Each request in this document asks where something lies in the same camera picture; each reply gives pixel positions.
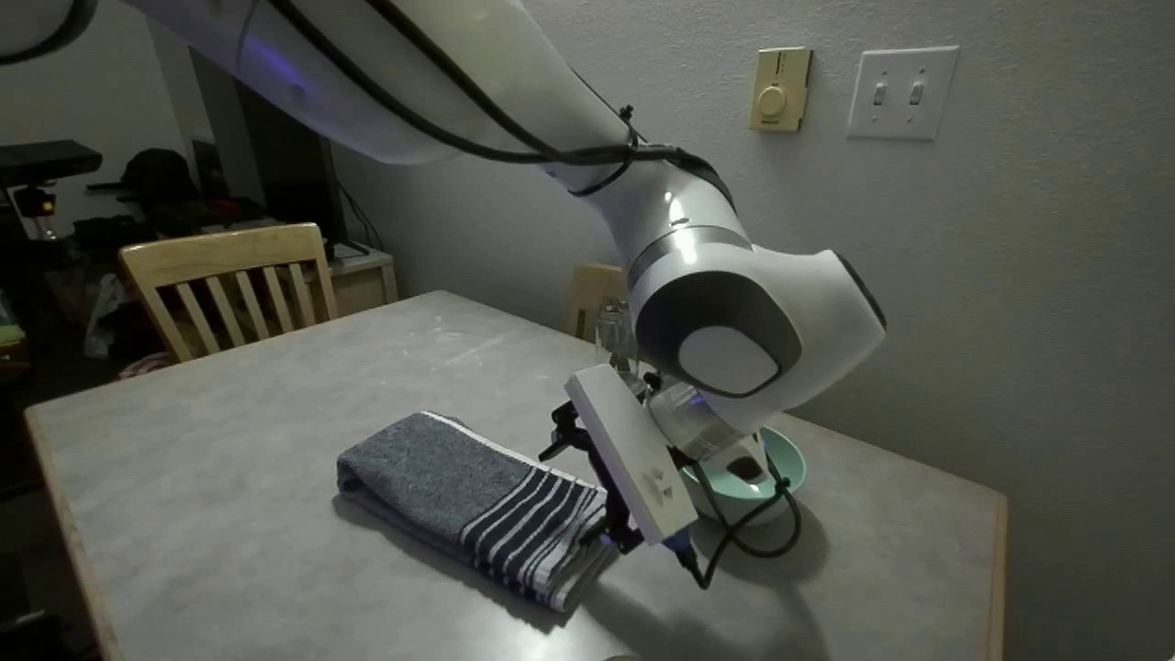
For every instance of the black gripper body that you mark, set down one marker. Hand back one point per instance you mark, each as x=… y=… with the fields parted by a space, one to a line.
x=568 y=436

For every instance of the grey striped towel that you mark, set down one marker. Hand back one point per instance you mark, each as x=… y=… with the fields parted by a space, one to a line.
x=513 y=519

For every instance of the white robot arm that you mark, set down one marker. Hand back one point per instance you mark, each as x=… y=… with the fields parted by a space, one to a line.
x=739 y=329

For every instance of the teal ceramic bowl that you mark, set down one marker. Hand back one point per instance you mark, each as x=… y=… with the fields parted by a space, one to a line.
x=748 y=475

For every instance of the beige thermostat dial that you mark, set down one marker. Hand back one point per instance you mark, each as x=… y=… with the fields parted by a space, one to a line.
x=779 y=89

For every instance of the wooden chair at table end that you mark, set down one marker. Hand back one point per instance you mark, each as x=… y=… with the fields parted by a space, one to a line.
x=231 y=287

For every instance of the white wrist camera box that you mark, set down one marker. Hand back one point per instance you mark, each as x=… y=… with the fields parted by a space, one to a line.
x=631 y=453

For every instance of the wooden chair by wall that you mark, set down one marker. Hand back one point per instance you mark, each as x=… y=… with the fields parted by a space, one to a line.
x=595 y=294

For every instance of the white double light switch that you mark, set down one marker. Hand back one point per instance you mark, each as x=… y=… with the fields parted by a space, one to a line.
x=901 y=93

